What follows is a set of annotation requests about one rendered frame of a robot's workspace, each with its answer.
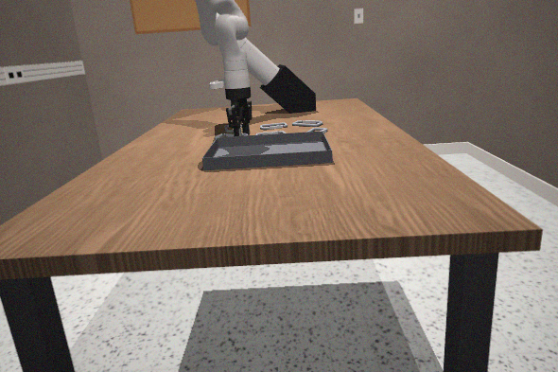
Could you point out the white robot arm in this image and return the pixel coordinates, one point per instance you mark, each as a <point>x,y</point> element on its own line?
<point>240,56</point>

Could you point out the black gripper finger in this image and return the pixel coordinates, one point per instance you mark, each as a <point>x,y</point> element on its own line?
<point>247,117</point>
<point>231,115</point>

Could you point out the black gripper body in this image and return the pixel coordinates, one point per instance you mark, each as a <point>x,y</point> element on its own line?
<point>236,95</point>

